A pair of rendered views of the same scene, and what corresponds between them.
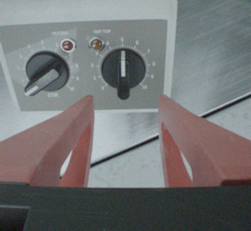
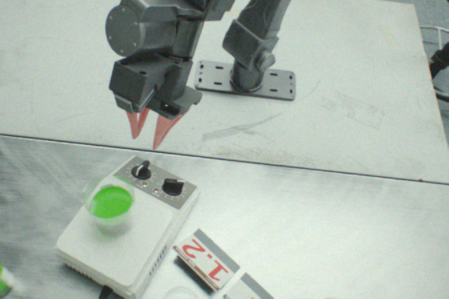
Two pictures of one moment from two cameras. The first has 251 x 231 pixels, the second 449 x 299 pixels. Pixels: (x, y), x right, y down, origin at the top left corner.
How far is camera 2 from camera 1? 54 cm
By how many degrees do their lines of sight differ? 28
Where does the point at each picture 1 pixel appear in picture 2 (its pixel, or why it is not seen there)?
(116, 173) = (176, 145)
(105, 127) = (167, 167)
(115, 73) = (145, 172)
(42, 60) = (170, 191)
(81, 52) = (152, 185)
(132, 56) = (134, 173)
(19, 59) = (180, 198)
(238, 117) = (104, 138)
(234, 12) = (71, 183)
